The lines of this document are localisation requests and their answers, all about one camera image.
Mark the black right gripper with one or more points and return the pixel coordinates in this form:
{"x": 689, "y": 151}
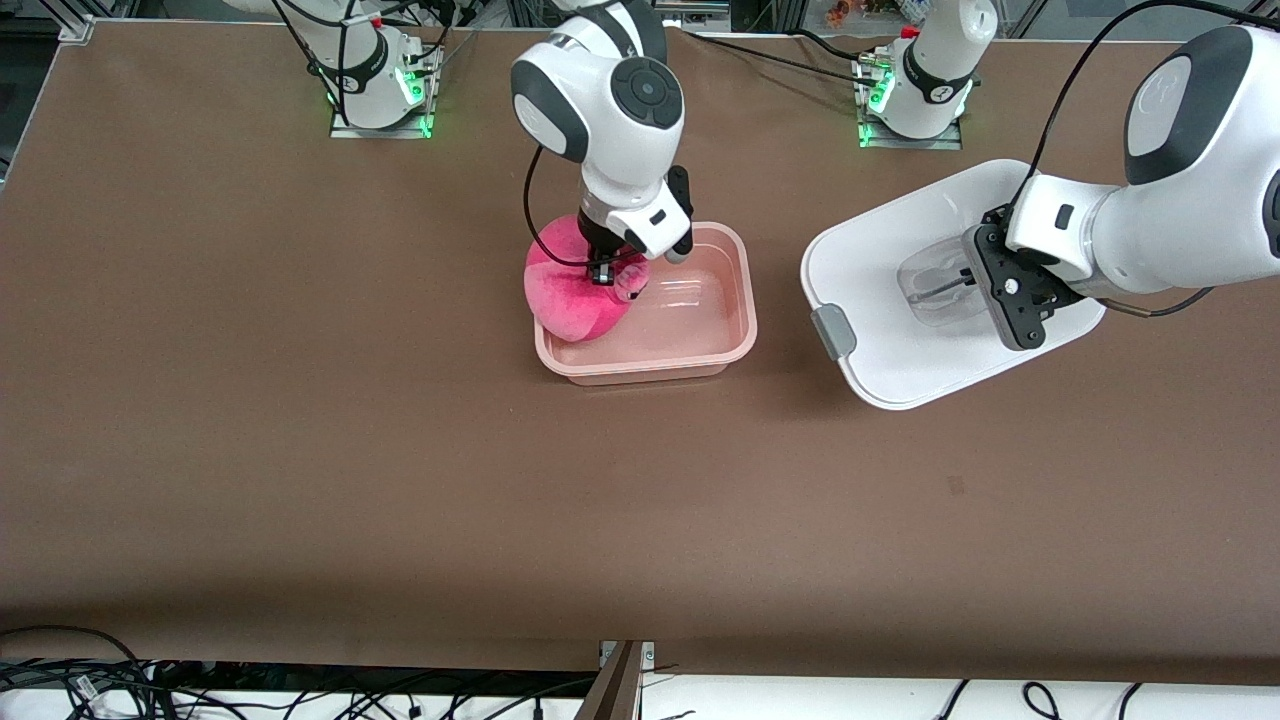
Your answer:
{"x": 597, "y": 243}

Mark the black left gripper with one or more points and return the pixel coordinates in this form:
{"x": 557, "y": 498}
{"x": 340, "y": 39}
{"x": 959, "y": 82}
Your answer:
{"x": 962, "y": 280}

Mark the pink plush toy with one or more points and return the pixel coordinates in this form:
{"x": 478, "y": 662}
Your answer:
{"x": 570, "y": 300}

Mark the white box lid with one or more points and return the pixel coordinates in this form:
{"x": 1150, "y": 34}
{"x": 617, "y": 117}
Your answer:
{"x": 880, "y": 260}

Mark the pink plastic box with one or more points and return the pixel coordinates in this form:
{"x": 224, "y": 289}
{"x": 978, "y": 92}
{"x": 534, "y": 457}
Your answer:
{"x": 700, "y": 310}

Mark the brown table mat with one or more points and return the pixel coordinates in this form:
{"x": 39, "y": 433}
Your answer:
{"x": 640, "y": 520}

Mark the small orange object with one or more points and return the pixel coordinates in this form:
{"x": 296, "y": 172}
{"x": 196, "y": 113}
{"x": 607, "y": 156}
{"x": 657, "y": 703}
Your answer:
{"x": 837, "y": 12}

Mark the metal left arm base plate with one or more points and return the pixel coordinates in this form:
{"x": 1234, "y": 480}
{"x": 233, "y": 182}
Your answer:
{"x": 925, "y": 143}

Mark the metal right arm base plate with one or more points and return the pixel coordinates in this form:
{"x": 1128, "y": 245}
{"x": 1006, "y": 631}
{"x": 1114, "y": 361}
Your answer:
{"x": 385, "y": 132}

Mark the small metal bracket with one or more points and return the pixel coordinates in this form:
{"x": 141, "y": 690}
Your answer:
{"x": 648, "y": 655}

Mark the brown wooden post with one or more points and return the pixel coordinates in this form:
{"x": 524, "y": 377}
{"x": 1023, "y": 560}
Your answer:
{"x": 612, "y": 690}

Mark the aluminium frame corner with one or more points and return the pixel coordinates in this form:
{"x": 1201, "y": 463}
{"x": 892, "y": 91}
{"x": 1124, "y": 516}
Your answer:
{"x": 78, "y": 30}

